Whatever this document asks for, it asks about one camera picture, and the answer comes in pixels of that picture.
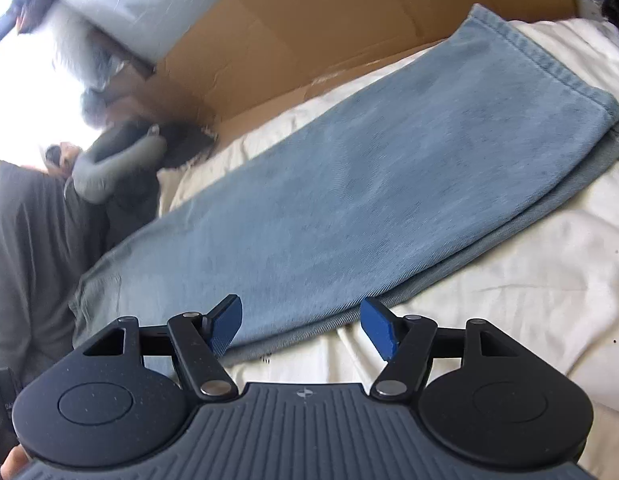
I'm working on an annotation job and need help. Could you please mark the large brown cardboard sheet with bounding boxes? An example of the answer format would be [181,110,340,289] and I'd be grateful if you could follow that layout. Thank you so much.
[102,0,583,149]

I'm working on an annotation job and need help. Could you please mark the black clothing pile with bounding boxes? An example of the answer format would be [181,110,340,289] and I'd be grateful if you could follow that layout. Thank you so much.
[106,122,218,242]

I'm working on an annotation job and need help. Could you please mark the person's left hand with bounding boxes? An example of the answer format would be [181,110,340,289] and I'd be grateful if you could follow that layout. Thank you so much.
[2,446,30,480]

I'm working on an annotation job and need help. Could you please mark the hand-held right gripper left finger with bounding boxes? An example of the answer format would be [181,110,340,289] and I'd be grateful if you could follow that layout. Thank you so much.
[82,294,243,402]

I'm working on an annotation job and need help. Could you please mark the cream bear print bed sheet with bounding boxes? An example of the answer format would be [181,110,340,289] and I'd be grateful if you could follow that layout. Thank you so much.
[156,17,619,480]

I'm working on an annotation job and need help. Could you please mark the grey neck pillow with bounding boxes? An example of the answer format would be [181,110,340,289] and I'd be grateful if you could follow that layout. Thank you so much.
[64,117,168,206]

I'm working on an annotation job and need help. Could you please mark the white pillow in plastic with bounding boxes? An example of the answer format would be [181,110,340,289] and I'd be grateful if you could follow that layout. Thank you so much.
[52,7,126,92]

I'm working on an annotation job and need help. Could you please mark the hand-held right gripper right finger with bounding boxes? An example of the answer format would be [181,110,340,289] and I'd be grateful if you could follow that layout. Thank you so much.
[360,296,523,402]

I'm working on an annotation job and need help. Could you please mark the crumpled clear plastic bag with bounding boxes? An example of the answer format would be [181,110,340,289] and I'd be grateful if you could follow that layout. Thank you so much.
[79,87,116,129]

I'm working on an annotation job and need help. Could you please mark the dark grey pillow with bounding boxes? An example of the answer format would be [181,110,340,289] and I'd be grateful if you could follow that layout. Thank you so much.
[0,160,111,452]

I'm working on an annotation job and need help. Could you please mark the grey plastic-wrapped board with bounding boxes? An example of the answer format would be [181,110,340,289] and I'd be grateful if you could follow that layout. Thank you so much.
[22,0,271,64]

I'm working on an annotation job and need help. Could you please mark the brown teddy bear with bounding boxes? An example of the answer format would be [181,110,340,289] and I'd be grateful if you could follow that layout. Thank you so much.
[44,142,83,182]

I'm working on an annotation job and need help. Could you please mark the blue denim drawstring pants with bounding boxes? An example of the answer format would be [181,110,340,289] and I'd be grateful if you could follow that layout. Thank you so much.
[69,4,619,367]

